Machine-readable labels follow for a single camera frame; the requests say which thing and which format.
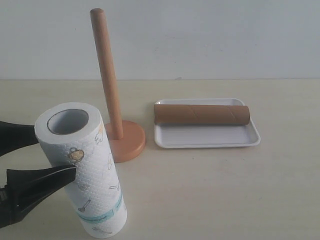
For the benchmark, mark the white rectangular tray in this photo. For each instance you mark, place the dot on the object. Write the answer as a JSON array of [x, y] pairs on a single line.
[[175, 136]]

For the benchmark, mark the printed white paper towel roll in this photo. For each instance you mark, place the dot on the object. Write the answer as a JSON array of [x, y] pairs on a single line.
[[74, 133]]

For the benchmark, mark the brown cardboard tube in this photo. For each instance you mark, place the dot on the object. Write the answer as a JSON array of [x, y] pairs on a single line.
[[201, 114]]

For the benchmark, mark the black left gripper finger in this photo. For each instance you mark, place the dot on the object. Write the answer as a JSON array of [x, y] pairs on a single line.
[[26, 189], [16, 136]]

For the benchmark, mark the wooden paper towel holder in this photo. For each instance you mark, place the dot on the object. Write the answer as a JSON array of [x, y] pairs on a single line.
[[127, 139]]

